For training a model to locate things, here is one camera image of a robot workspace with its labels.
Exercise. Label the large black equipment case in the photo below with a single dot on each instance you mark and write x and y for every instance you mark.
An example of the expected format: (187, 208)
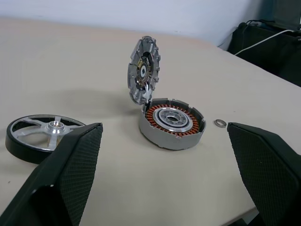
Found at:
(270, 58)

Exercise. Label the grey motor housing copper windings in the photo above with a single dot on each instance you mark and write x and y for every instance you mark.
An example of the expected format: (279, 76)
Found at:
(164, 139)

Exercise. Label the grey toothed motor end cover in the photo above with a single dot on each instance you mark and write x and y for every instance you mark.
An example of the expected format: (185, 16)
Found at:
(133, 77)

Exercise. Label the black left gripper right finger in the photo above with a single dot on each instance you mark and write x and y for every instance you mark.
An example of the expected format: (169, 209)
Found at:
(268, 169)

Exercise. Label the black rimmed silver spoked rotor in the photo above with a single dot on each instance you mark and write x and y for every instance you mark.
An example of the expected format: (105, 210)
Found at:
(14, 144)

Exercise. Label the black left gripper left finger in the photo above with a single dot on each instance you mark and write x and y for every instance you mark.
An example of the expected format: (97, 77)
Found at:
(58, 179)

